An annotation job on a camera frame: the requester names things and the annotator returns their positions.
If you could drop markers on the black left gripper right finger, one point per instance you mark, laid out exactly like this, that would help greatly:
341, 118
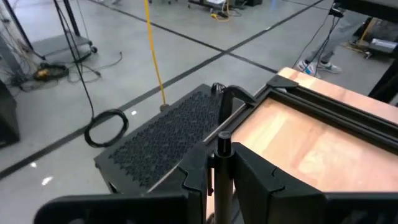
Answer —
255, 177

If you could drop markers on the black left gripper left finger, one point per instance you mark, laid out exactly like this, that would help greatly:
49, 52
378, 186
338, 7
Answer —
196, 177

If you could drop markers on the black perforated case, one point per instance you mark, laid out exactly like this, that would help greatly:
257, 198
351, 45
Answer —
161, 140

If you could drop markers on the black neighbouring table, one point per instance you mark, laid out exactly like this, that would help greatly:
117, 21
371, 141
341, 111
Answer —
385, 84

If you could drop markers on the person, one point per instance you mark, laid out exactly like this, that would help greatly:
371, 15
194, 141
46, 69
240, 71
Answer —
335, 37

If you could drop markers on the grey wheeled cart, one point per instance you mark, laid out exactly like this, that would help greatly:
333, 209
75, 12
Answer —
59, 45

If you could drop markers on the black tower box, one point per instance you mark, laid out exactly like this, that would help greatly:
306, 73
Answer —
7, 115

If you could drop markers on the black frame bracket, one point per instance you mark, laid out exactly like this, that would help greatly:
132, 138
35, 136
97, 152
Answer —
227, 102

